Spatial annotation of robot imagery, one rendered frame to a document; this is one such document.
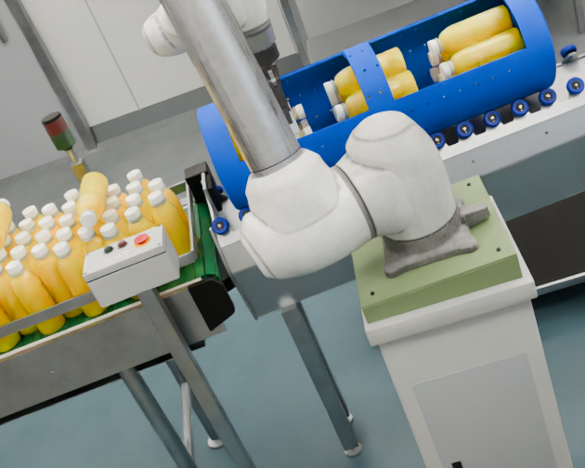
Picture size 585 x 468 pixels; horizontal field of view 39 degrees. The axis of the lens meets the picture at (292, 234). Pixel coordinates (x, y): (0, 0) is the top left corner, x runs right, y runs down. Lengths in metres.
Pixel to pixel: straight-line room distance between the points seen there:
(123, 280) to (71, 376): 0.41
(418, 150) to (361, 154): 0.10
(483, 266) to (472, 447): 0.45
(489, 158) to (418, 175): 0.73
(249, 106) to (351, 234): 0.29
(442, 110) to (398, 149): 0.64
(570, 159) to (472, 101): 0.35
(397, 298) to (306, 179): 0.29
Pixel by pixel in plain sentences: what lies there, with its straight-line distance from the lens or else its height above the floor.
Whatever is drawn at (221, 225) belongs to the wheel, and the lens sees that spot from 2.12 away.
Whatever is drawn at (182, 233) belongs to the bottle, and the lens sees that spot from 2.12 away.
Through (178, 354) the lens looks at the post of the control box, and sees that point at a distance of 2.09.
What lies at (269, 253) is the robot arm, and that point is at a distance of 1.43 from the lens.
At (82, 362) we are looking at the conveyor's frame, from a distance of 2.21.
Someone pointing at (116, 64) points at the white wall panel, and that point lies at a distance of 5.67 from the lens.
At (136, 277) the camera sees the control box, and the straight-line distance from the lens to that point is 1.92.
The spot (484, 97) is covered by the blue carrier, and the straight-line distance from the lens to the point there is 2.10.
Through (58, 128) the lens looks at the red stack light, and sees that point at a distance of 2.49.
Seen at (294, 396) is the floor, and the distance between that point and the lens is 2.99.
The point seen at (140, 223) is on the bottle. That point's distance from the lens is 2.07.
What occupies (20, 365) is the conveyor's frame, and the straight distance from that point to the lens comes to 2.23.
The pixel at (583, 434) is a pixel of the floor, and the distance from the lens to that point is 2.59.
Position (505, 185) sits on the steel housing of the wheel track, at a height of 0.77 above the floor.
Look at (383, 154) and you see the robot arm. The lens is 1.44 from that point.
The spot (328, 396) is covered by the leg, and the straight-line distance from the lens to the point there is 2.52.
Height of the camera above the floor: 1.96
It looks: 31 degrees down
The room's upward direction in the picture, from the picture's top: 23 degrees counter-clockwise
